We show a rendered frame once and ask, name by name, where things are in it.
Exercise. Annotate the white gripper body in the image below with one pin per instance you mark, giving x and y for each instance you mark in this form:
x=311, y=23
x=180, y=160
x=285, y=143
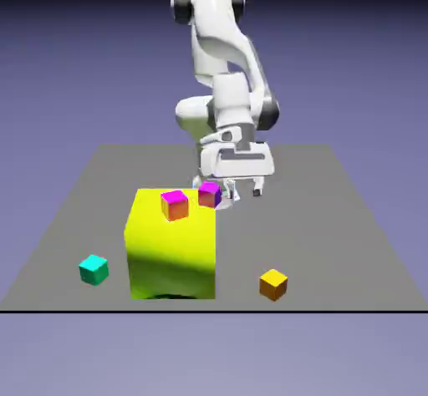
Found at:
x=240, y=165

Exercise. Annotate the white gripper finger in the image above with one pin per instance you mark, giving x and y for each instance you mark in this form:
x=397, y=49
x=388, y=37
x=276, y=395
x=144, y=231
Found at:
x=257, y=186
x=230, y=190

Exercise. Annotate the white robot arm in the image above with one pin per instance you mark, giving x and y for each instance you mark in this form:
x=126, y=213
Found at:
x=217, y=51

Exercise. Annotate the small magenta cube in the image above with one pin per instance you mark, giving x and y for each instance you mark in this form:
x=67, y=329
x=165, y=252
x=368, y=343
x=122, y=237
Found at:
x=209, y=194
x=174, y=206

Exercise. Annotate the small orange cube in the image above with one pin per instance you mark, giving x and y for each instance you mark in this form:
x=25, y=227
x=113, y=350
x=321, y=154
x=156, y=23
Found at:
x=273, y=284

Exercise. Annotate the small teal cube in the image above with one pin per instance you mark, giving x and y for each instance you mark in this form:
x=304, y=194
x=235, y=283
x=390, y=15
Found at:
x=94, y=269

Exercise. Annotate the large yellow box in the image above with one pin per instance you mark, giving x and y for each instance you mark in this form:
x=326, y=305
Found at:
x=171, y=245

